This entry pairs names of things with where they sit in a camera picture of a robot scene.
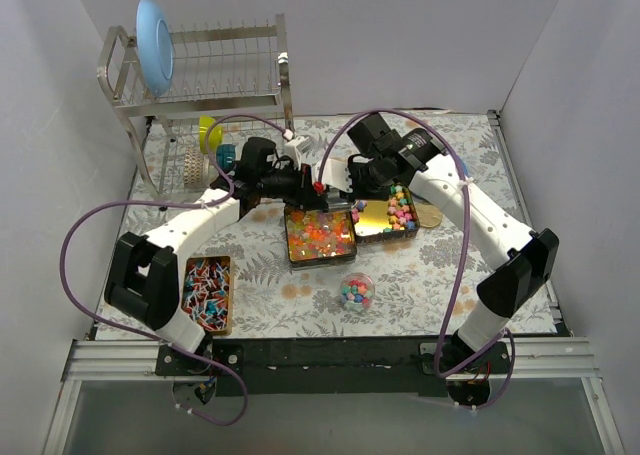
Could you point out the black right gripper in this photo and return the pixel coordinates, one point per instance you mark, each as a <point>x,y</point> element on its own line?
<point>358,176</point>

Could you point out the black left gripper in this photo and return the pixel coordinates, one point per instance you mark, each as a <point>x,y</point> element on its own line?
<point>306,187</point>

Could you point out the tin of gummy candies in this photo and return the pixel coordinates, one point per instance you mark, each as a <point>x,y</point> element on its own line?
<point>316,238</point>

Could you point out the tin of colourful star candies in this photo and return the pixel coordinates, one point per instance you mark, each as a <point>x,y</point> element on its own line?
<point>391,219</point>

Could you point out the clear glass jar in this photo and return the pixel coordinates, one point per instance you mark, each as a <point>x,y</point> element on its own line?
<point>356,292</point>

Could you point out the silver metal scoop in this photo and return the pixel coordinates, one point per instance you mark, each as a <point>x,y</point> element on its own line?
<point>337,201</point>

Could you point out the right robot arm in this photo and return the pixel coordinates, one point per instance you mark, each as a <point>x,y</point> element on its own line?
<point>520,258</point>

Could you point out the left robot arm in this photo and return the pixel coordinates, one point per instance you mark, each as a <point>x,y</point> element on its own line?
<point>146,274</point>

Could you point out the gold tin of wrapped candies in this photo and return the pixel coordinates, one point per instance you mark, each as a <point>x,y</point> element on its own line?
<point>208,292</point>

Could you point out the gold round jar lid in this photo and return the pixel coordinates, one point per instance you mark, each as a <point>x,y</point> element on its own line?
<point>429,215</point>

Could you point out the blue plate on mat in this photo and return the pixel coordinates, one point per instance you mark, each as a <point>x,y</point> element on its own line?
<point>464,168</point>

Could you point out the teal and white cup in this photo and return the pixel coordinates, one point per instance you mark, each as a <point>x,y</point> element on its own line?
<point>226,156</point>

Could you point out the patterned tape roll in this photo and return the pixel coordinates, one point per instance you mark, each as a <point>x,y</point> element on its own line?
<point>196,168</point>

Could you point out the yellow-green bowl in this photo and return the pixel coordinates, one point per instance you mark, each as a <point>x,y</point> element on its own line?
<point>210,134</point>

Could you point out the steel dish rack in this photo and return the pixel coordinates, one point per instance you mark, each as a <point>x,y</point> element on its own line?
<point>238,70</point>

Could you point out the blue plate in rack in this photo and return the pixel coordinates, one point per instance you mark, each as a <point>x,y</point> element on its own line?
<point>155,48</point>

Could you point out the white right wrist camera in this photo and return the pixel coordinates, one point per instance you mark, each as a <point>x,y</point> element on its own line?
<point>336,175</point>

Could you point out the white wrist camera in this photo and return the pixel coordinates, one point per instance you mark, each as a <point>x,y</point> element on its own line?
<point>295,147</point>
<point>336,175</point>

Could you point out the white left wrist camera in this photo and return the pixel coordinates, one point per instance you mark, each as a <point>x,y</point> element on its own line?
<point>295,147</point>

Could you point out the black metal base rail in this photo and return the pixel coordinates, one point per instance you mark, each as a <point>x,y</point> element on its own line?
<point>351,365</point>

